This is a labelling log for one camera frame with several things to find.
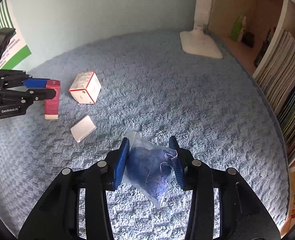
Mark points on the small white packet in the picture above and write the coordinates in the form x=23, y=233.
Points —
x=83, y=128

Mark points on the wooden bookshelf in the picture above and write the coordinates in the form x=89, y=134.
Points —
x=266, y=48

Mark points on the blue textured blanket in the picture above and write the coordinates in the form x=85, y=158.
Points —
x=149, y=85

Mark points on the white red-edged small box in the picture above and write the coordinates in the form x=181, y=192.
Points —
x=85, y=88

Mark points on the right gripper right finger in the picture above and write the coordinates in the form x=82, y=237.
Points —
x=242, y=214

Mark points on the green bottle on shelf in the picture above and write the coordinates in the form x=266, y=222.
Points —
x=238, y=28

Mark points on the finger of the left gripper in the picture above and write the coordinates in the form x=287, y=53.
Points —
x=39, y=94
x=35, y=83

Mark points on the dark red small box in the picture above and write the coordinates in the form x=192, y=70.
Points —
x=51, y=106

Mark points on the blue plastic bag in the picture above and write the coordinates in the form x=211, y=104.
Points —
x=149, y=167

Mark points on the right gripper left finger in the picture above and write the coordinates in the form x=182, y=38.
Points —
x=56, y=214

